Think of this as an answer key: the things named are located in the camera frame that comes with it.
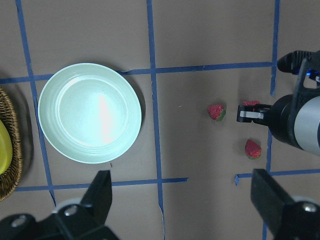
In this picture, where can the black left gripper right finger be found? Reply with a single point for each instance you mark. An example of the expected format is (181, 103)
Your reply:
(269, 199)

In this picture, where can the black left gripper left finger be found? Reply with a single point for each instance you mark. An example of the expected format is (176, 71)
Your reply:
(98, 198)

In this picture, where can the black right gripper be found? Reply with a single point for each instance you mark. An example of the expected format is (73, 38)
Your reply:
(278, 113)

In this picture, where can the red strawberry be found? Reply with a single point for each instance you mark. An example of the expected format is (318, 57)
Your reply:
(217, 112)
(251, 103)
(252, 149)

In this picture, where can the light green round plate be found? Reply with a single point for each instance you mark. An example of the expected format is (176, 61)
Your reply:
(89, 113)

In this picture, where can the brown wicker basket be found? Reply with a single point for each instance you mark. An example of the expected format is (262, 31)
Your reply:
(11, 178)

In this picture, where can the yellow banana bunch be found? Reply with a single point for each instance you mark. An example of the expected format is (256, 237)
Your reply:
(6, 149)

